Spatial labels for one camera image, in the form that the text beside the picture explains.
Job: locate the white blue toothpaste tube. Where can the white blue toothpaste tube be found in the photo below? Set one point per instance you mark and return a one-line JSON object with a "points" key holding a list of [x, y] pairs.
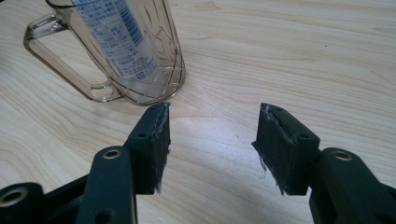
{"points": [[121, 43]]}

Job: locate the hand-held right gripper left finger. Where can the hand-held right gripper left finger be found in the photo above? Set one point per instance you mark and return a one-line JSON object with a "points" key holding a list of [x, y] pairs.
{"points": [[149, 152]]}

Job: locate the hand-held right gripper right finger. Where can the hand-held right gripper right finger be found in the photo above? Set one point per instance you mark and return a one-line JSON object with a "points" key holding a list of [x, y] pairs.
{"points": [[286, 152]]}

